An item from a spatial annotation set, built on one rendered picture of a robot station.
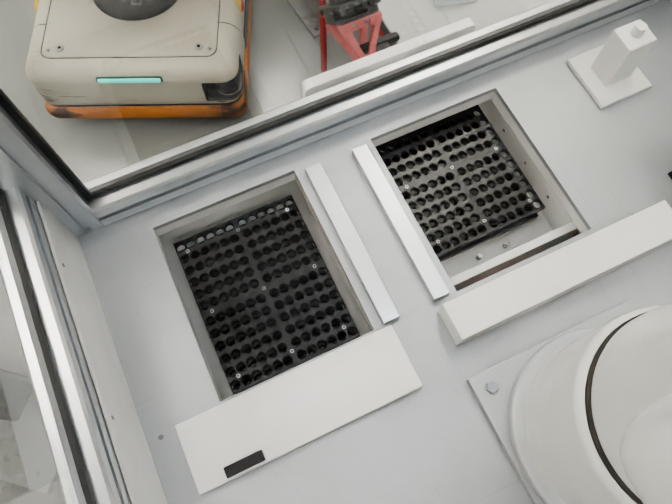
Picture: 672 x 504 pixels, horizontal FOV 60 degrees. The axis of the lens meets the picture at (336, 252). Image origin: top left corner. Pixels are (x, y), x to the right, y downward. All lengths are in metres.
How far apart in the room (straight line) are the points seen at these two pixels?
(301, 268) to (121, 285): 0.23
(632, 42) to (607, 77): 0.06
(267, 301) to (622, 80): 0.59
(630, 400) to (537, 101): 0.51
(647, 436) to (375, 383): 0.51
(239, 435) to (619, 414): 0.39
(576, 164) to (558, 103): 0.10
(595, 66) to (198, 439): 0.72
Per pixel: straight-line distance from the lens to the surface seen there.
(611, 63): 0.91
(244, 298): 0.77
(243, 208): 0.89
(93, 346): 0.67
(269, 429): 0.68
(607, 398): 0.52
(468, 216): 0.83
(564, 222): 0.89
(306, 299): 0.77
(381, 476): 0.69
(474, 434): 0.71
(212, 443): 0.69
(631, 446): 0.21
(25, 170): 0.69
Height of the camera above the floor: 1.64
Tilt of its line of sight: 69 degrees down
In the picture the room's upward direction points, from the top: 1 degrees clockwise
